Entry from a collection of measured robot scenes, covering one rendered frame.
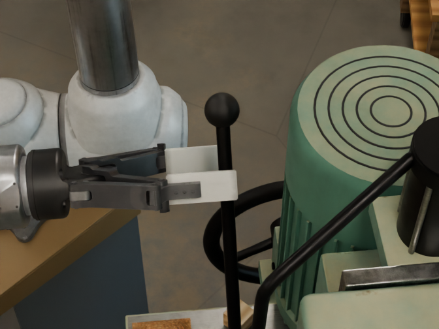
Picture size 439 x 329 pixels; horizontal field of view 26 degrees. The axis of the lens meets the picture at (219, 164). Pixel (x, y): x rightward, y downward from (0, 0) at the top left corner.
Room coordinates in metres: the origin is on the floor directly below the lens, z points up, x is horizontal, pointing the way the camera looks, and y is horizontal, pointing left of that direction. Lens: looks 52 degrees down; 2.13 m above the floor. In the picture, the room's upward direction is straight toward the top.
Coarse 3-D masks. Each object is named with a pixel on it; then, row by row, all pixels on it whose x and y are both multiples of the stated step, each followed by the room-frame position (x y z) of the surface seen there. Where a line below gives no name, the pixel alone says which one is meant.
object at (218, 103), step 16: (224, 96) 0.63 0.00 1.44; (208, 112) 0.61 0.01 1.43; (224, 112) 0.61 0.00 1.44; (224, 128) 0.61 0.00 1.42; (224, 144) 0.60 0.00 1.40; (224, 160) 0.59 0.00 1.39; (224, 208) 0.56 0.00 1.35; (224, 224) 0.55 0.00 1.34; (224, 240) 0.54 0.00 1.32; (224, 256) 0.53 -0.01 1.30; (240, 320) 0.49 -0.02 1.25
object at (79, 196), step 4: (72, 192) 0.56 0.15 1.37; (76, 192) 0.56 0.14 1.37; (80, 192) 0.56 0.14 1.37; (84, 192) 0.56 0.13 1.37; (88, 192) 0.56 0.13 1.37; (72, 196) 0.56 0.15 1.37; (76, 196) 0.56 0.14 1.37; (80, 196) 0.56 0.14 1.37; (84, 196) 0.56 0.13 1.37; (88, 196) 0.56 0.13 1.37; (72, 200) 0.56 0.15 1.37; (76, 200) 0.55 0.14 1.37; (80, 200) 0.55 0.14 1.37
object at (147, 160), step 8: (160, 144) 0.69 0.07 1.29; (152, 152) 0.68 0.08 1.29; (160, 152) 0.68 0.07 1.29; (88, 160) 0.63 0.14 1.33; (96, 160) 0.63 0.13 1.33; (104, 160) 0.64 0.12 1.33; (112, 160) 0.64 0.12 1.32; (120, 160) 0.65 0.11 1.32; (128, 160) 0.65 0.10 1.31; (136, 160) 0.66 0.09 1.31; (144, 160) 0.66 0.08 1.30; (152, 160) 0.67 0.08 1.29; (120, 168) 0.64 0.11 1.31; (128, 168) 0.64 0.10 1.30; (136, 168) 0.65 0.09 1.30; (144, 168) 0.65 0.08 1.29; (152, 168) 0.66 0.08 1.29; (160, 168) 0.67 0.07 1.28; (144, 176) 0.65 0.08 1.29
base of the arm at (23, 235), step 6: (30, 222) 1.00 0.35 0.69; (36, 222) 1.00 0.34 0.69; (42, 222) 1.01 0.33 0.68; (18, 228) 0.99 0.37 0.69; (24, 228) 0.99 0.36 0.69; (30, 228) 0.99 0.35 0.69; (36, 228) 0.99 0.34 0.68; (18, 234) 0.98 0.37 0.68; (24, 234) 0.98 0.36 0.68; (30, 234) 0.98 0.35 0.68; (18, 240) 0.97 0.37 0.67; (24, 240) 0.97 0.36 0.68; (30, 240) 0.97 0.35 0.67
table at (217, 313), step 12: (264, 264) 0.79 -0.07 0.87; (264, 276) 0.77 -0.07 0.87; (168, 312) 0.69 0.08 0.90; (180, 312) 0.69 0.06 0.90; (192, 312) 0.69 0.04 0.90; (204, 312) 0.69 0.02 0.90; (216, 312) 0.69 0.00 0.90; (276, 312) 0.69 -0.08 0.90; (192, 324) 0.67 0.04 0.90; (204, 324) 0.67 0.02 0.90; (216, 324) 0.67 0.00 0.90; (276, 324) 0.67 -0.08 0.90
